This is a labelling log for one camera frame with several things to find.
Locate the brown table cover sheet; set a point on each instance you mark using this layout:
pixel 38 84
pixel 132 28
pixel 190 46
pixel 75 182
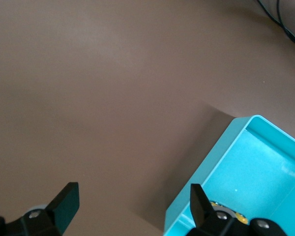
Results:
pixel 88 98

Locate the teal plastic bin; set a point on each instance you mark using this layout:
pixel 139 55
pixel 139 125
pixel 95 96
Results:
pixel 248 172

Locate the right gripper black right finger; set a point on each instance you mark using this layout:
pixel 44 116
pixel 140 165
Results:
pixel 201 211

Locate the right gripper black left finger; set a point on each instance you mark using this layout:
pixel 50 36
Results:
pixel 64 209

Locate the yellow beetle toy car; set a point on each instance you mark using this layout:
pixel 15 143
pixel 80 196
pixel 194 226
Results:
pixel 242 218

